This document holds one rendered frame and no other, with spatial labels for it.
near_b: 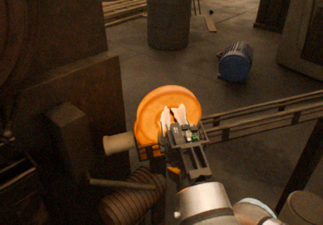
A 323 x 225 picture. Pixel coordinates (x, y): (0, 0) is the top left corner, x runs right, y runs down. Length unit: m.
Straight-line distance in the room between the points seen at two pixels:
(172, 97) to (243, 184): 1.09
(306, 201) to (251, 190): 0.66
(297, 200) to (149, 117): 0.55
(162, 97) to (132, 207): 0.39
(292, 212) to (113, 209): 0.53
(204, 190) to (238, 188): 1.11
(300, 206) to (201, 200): 0.52
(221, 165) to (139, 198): 0.90
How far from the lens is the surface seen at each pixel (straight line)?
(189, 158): 0.44
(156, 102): 0.52
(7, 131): 0.47
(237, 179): 1.55
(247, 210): 0.56
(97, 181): 0.74
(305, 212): 0.87
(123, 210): 0.77
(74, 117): 0.64
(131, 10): 4.70
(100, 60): 0.75
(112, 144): 0.70
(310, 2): 2.76
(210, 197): 0.40
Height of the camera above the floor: 1.17
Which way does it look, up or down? 34 degrees down
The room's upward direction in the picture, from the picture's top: straight up
